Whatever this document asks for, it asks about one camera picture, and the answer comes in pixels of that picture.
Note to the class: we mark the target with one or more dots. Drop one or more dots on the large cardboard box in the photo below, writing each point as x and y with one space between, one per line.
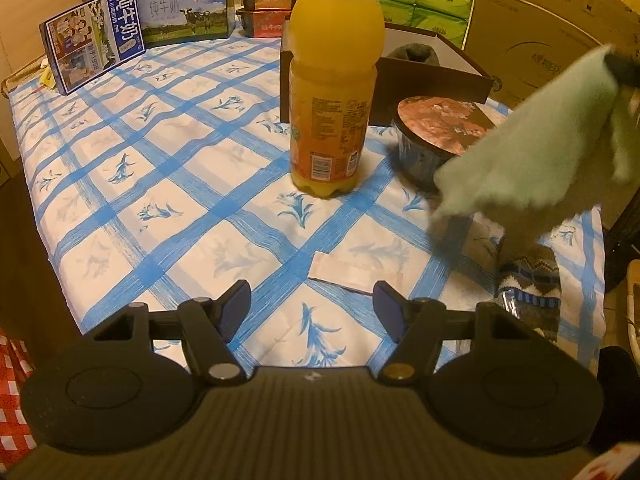
525 20

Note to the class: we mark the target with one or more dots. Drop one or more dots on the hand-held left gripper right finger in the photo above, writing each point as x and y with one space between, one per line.
387 306

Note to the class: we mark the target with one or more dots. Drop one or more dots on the brown cardboard box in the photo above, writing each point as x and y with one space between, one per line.
430 90

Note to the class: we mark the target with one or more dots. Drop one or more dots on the flat paper packet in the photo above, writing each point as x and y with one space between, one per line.
355 272

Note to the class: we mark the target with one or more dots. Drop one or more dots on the dark grey towel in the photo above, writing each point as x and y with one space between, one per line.
415 55

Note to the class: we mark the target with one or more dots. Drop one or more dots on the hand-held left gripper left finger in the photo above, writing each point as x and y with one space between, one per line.
235 306

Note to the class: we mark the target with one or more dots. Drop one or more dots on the small yellow packet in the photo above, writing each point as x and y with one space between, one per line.
47 77

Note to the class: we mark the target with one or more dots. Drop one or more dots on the green towel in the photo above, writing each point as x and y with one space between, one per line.
540 155

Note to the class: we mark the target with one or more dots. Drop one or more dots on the instant noodle bowl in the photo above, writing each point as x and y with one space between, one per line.
430 120

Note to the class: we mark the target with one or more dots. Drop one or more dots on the purple blue milk carton box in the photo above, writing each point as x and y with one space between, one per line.
90 40

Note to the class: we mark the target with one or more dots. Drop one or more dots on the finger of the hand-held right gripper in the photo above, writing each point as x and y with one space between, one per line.
622 67

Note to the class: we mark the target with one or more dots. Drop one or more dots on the brown blue knit sock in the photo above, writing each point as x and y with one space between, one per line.
530 285

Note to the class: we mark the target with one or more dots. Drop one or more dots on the orange juice bottle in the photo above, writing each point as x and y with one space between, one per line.
332 85

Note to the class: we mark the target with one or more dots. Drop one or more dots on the red checkered cloth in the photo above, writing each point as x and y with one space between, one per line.
10 385

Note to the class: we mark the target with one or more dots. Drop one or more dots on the light blue milk carton box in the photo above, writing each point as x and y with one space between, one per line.
185 7

